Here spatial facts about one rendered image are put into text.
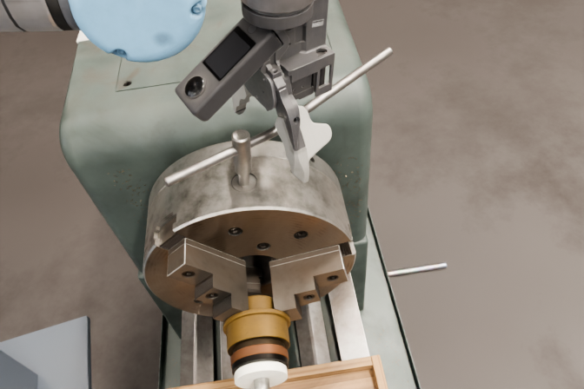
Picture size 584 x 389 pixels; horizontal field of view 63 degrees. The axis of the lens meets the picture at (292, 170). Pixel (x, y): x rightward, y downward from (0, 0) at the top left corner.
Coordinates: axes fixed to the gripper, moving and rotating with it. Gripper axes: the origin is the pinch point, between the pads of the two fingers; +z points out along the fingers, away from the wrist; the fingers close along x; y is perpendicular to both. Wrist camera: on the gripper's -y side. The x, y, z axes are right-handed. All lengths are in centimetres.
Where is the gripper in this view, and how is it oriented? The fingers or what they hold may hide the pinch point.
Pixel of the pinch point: (265, 148)
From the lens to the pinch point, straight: 61.0
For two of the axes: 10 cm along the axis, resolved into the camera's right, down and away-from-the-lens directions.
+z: -0.1, 6.6, 7.5
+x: -5.8, -6.2, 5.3
